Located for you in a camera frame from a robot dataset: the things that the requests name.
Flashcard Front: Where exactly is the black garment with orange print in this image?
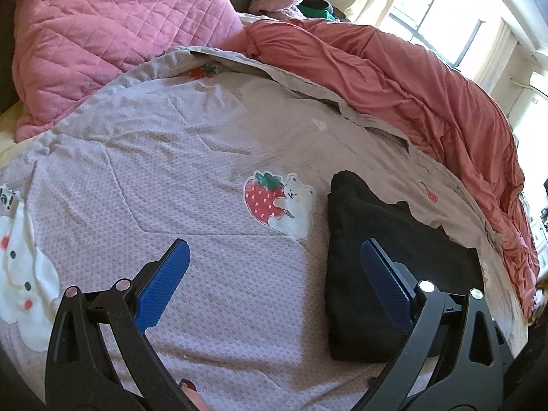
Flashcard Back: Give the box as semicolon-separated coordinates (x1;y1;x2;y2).
324;171;484;363

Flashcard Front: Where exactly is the green and black clothes pile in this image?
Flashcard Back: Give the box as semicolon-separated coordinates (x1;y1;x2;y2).
297;0;338;21

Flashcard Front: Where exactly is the left hand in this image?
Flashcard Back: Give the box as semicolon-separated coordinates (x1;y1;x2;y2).
179;378;210;411

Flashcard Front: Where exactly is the salmon red blanket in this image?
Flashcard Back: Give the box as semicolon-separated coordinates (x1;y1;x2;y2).
221;18;540;317

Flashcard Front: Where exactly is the pink quilted pillow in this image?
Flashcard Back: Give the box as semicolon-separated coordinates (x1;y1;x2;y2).
12;0;244;142

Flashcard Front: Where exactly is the window with dark frame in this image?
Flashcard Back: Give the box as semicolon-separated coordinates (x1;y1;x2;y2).
380;0;485;69

